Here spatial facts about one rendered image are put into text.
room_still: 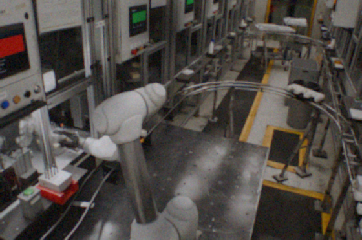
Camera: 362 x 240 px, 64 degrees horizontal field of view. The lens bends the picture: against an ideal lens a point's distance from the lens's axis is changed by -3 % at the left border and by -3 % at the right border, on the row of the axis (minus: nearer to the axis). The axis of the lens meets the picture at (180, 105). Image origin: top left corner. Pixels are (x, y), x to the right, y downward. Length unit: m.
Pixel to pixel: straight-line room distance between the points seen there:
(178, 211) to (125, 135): 0.48
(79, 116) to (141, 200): 0.99
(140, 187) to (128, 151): 0.17
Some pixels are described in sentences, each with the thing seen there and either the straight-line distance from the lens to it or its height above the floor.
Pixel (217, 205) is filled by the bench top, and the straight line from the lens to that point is 1.88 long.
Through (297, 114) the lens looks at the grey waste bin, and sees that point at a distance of 4.31.
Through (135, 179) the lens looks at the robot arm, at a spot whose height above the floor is 1.18.
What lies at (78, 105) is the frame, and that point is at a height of 1.10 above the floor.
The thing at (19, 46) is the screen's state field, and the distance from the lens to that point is 1.38.
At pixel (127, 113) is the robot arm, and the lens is 1.14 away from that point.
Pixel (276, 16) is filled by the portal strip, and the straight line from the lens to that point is 9.56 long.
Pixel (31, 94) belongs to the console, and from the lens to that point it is 1.49.
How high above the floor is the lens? 1.96
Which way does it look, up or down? 25 degrees down
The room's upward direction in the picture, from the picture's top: 3 degrees clockwise
